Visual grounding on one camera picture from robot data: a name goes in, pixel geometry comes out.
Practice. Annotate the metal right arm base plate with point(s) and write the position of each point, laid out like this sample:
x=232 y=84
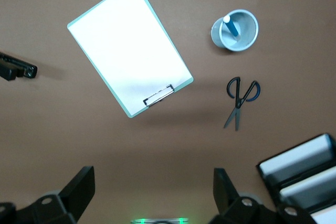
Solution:
x=157 y=221

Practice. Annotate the light green clipboard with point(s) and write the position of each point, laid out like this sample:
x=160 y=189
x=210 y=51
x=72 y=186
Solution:
x=128 y=113

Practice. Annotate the white paper sheet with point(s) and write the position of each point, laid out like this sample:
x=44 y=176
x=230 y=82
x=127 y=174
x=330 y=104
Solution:
x=126 y=45

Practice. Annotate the light blue mesh pen cup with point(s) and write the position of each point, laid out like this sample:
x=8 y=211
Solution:
x=249 y=30

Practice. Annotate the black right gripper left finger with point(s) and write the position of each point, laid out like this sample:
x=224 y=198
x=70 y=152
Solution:
x=76 y=195

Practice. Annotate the black stacked document tray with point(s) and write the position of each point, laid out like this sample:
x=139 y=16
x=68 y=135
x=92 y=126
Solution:
x=273 y=184

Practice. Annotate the black stapler with red end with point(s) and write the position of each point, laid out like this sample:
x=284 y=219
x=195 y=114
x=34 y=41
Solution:
x=15 y=69

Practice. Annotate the blue marker with white cap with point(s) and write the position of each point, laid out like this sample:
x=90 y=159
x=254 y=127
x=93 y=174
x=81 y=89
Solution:
x=232 y=28

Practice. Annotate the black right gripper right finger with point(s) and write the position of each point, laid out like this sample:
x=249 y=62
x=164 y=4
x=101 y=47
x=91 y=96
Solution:
x=231 y=203

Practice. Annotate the white paper stack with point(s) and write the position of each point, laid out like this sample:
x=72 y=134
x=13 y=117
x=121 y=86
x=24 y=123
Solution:
x=309 y=187
x=296 y=158

